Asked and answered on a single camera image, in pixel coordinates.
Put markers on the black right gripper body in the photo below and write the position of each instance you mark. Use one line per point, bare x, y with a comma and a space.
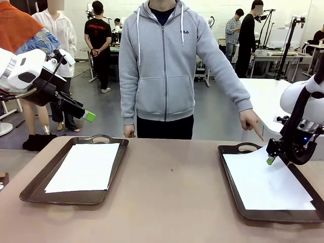
277, 148

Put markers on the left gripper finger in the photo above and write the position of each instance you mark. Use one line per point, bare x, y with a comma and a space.
89, 116
72, 100

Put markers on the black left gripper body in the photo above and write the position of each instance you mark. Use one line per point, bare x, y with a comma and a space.
46, 92

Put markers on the white A4 paper stack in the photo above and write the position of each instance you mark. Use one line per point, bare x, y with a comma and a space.
258, 182
83, 169

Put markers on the person's right forearm grey sleeve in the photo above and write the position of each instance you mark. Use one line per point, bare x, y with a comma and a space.
127, 101

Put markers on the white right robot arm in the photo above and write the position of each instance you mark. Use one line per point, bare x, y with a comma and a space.
291, 96

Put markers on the person's left forearm grey sleeve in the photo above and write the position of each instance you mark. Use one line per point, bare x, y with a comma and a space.
235, 88

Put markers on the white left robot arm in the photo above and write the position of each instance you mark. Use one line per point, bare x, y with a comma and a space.
25, 68

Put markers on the person's left hand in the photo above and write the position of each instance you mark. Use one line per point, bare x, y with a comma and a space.
249, 119

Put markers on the person's right hand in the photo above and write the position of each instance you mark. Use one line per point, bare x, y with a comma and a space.
129, 131

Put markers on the black bag on floor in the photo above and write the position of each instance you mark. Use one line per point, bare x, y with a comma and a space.
31, 143

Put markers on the brown plastic serving tray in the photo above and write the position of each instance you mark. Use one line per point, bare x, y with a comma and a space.
45, 174
278, 215

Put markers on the white round stand base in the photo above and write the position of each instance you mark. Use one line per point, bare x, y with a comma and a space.
5, 129

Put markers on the white rounded table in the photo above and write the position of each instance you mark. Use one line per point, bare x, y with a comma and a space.
268, 91

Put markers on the person in white coat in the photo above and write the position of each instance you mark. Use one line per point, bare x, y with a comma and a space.
63, 33

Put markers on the person in black T-shirt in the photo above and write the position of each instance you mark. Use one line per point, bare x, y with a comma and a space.
97, 30

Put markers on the person in orange blue shirt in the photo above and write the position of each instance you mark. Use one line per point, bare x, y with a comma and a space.
15, 25

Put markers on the person in grey hoodie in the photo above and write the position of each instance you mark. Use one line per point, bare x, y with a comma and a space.
162, 76

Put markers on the seated person in black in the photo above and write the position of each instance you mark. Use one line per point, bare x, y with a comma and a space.
117, 22

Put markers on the grey work table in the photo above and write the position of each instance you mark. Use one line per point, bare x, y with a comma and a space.
278, 54

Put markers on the tall person in black clothes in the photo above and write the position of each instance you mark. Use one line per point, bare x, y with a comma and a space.
246, 38

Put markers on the person in dark top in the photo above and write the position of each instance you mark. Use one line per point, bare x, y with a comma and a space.
319, 38

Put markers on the person in plaid shirt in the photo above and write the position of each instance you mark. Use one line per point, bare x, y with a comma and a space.
233, 27

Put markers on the black camera stand pole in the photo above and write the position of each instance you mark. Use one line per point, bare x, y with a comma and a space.
286, 50

